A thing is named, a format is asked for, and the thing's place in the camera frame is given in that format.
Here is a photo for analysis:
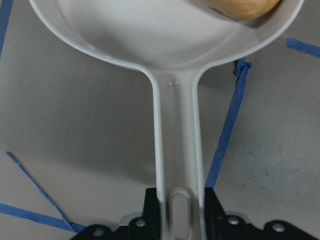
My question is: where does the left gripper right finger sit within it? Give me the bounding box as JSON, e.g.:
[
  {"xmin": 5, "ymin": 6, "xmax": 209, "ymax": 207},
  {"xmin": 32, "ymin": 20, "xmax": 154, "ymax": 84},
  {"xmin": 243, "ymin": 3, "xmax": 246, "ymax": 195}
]
[{"xmin": 204, "ymin": 187, "xmax": 247, "ymax": 240}]

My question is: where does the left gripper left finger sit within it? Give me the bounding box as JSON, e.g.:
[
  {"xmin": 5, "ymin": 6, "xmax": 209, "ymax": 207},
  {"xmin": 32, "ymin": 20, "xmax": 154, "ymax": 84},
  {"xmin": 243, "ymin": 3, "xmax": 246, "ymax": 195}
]
[{"xmin": 128, "ymin": 188, "xmax": 162, "ymax": 240}]

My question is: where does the beige plastic dustpan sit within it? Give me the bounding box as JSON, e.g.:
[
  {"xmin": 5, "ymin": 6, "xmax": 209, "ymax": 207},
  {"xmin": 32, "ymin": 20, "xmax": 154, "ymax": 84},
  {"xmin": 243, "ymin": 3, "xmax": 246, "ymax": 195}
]
[{"xmin": 31, "ymin": 0, "xmax": 303, "ymax": 240}]

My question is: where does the brown potato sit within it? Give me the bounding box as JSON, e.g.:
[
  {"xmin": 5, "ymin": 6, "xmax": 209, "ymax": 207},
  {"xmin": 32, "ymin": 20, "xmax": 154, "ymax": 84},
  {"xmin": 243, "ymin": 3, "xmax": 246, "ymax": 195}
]
[{"xmin": 201, "ymin": 0, "xmax": 280, "ymax": 21}]

